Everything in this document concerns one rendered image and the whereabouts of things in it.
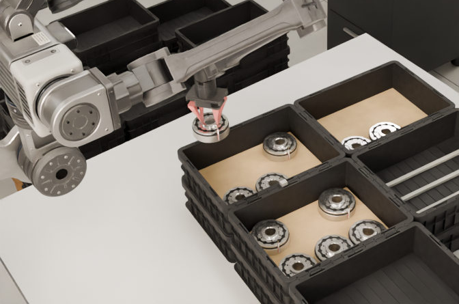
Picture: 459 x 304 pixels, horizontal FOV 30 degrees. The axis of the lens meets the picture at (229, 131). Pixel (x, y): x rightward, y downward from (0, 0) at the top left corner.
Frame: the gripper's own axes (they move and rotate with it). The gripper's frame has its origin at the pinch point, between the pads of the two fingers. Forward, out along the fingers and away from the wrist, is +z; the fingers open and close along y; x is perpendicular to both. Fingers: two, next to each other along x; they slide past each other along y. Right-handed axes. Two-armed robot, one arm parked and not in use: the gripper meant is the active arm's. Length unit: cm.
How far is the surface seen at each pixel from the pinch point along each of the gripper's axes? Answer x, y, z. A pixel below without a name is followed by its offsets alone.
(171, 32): -133, 80, 61
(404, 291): 25, -60, 25
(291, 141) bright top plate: -18.8, -17.0, 18.9
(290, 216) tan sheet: 8.4, -25.2, 23.1
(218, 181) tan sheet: 0.6, -0.7, 22.1
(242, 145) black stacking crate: -13.9, -2.9, 19.6
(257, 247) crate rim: 30.8, -23.9, 13.6
